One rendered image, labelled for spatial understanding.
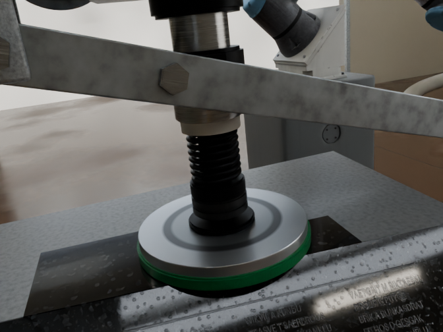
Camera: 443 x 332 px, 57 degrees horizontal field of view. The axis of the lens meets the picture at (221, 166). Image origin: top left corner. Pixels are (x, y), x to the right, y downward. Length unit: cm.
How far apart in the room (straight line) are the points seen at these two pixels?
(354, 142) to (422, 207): 107
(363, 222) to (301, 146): 100
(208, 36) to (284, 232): 23
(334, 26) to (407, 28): 552
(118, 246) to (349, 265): 29
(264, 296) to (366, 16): 628
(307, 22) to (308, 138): 43
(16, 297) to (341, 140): 132
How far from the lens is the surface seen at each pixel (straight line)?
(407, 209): 61
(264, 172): 75
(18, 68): 36
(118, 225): 63
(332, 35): 162
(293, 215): 52
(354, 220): 57
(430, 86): 102
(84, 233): 63
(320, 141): 158
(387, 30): 689
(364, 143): 170
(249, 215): 51
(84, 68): 38
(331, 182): 69
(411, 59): 722
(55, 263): 57
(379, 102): 54
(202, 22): 44
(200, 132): 45
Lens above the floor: 108
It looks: 19 degrees down
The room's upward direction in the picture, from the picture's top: 6 degrees counter-clockwise
